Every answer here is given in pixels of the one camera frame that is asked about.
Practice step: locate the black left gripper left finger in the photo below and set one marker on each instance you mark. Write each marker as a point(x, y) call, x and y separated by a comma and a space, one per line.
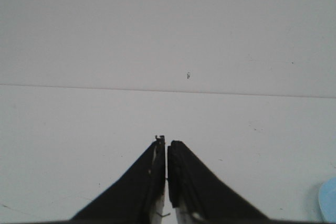
point(136, 197)

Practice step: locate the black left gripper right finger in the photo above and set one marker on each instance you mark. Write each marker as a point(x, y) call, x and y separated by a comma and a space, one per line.
point(199, 196)

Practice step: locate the light blue round plate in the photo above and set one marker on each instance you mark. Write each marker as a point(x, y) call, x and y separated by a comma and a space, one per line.
point(326, 199)

